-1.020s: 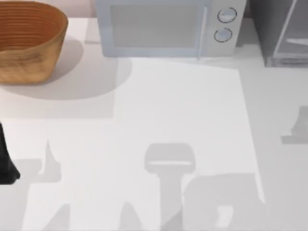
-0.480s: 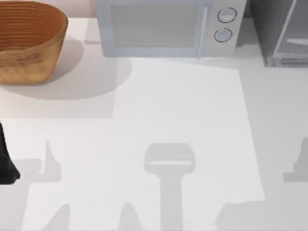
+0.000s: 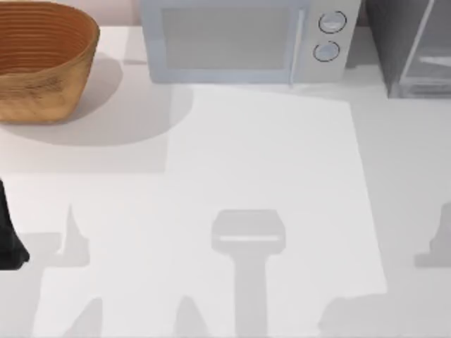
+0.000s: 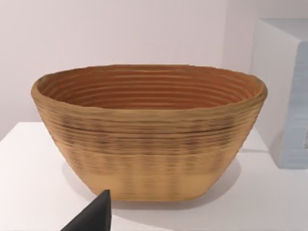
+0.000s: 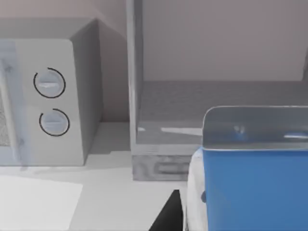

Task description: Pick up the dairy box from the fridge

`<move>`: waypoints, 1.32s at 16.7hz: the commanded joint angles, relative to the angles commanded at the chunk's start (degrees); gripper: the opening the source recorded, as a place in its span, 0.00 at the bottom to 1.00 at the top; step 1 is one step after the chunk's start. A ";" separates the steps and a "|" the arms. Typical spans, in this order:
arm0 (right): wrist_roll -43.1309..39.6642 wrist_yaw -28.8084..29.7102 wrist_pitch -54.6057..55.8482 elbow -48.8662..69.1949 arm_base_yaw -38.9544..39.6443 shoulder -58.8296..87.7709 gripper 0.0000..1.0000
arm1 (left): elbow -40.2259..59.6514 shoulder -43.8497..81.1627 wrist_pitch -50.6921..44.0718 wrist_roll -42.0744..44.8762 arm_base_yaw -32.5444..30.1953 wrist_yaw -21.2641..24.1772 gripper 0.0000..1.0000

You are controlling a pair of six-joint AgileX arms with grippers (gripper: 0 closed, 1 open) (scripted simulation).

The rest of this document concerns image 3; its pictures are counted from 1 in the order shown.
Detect microwave door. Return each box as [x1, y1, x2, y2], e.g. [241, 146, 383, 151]
[137, 0, 304, 85]

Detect round microwave knob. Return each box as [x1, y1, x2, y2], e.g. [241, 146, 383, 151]
[318, 10, 347, 35]
[312, 39, 341, 63]

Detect pale microwave oven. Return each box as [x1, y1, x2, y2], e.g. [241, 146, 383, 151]
[137, 0, 363, 86]

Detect brown woven basket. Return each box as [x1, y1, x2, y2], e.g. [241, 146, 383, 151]
[0, 1, 101, 125]

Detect grey cabinet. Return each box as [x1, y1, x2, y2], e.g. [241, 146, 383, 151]
[365, 0, 451, 99]

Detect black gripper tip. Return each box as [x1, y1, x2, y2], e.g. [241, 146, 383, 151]
[0, 179, 30, 271]

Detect microwave door handle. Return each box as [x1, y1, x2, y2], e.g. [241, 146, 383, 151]
[289, 8, 305, 87]

